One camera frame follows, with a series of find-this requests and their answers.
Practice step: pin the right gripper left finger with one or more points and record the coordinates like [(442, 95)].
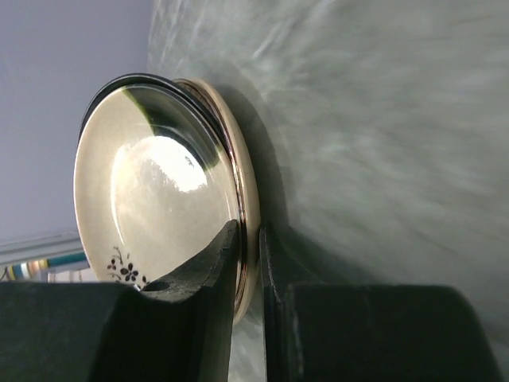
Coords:
[(177, 328)]

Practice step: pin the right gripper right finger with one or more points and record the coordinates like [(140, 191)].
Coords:
[(317, 329)]

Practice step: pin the small beige saucer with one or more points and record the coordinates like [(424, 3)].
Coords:
[(227, 128)]

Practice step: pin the cream green glazed saucer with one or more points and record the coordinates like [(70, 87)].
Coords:
[(153, 183)]

